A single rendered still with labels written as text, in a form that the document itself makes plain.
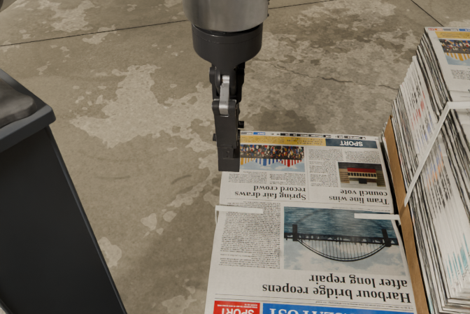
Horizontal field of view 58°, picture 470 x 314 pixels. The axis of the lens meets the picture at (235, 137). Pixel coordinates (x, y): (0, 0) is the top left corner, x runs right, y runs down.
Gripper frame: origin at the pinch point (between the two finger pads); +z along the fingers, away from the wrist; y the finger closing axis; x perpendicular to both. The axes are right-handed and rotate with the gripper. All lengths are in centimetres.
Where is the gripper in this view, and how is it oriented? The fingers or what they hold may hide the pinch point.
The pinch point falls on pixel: (229, 150)
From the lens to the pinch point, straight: 58.6
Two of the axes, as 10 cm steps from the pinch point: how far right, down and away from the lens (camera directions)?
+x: -10.0, -0.4, 0.4
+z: 0.0, 7.1, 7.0
